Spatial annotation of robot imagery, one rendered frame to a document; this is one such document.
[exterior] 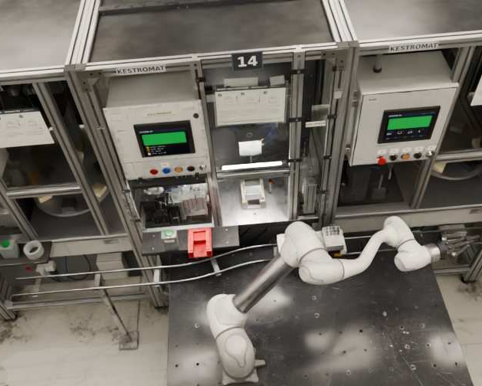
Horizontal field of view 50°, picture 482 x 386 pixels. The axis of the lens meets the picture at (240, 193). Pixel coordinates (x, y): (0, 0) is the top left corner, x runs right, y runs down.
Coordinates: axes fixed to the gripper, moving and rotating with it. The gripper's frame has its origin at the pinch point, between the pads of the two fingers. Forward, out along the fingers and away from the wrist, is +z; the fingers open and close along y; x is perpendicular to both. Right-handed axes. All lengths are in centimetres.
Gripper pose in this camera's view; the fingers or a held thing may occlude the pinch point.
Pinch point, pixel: (471, 238)
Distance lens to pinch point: 280.4
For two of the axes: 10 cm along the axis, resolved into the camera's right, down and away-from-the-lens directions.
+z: 9.5, -2.8, 1.7
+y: 3.3, 7.7, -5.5
